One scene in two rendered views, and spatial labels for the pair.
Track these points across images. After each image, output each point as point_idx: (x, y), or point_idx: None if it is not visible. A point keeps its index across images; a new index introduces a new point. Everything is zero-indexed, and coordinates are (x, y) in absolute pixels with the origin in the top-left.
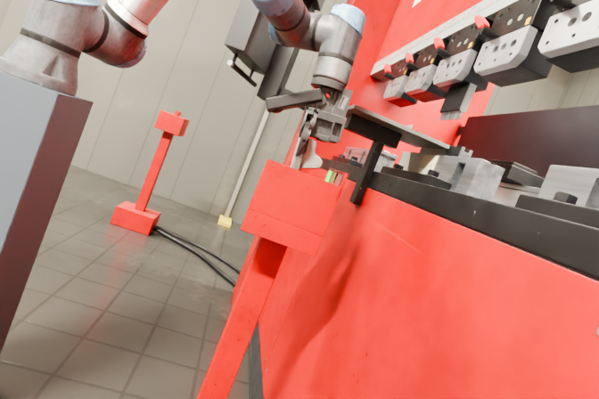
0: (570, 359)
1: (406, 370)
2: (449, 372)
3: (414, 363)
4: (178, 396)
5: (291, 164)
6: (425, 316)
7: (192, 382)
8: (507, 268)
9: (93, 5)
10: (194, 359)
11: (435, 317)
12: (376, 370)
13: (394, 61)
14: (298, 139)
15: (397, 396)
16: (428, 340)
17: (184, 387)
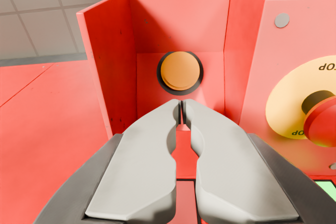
0: None
1: (53, 145)
2: (1, 166)
3: (45, 151)
4: None
5: (210, 109)
6: (34, 179)
7: None
8: None
9: None
10: None
11: (20, 184)
12: (94, 128)
13: None
14: (269, 204)
15: (60, 133)
16: (28, 168)
17: None
